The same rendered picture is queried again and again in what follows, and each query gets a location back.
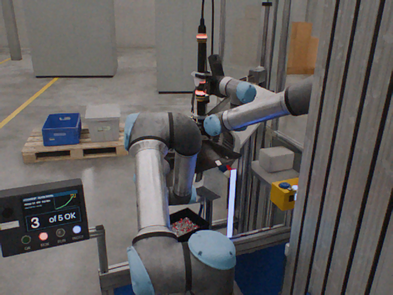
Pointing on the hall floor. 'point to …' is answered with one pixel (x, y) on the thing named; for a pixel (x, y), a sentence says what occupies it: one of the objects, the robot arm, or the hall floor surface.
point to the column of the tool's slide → (259, 139)
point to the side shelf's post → (271, 213)
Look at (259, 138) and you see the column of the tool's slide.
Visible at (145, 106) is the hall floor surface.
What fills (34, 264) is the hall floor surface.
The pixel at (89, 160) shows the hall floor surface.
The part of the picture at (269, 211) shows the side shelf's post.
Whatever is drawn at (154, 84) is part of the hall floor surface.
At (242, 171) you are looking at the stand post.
